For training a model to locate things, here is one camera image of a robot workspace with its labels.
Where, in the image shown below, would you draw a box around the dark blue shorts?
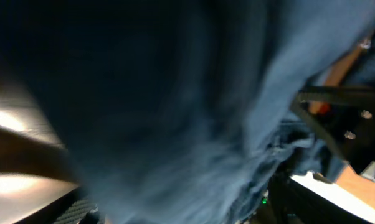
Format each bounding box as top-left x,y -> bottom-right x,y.
0,0 -> 375,223

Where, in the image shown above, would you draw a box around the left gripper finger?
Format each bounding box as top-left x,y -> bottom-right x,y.
52,199 -> 105,224

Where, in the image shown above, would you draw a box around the pile of blue clothes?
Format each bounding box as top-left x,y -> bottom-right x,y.
343,32 -> 375,88

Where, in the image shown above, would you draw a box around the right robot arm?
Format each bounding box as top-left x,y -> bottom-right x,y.
269,86 -> 375,223

